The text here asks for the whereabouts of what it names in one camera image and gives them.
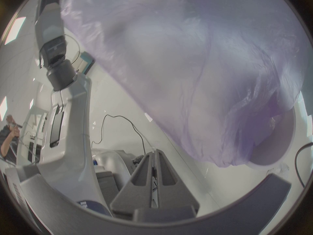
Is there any teal white box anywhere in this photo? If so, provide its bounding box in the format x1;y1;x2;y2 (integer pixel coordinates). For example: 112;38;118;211
78;51;95;74

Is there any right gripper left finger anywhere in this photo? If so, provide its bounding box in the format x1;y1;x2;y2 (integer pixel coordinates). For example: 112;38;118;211
110;152;155;213

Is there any white trash bin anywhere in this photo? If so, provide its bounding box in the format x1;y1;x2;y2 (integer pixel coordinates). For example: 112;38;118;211
245;92;307;172

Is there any purple plastic bag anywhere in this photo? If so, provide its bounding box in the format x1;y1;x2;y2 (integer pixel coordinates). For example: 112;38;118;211
59;0;304;168

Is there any person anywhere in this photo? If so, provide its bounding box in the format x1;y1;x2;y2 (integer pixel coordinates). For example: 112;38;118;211
0;114;23;162

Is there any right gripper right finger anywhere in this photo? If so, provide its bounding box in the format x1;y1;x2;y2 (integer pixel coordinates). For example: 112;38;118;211
153;149;200;212

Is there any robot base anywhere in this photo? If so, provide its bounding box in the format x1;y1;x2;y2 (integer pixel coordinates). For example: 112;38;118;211
4;71;137;216

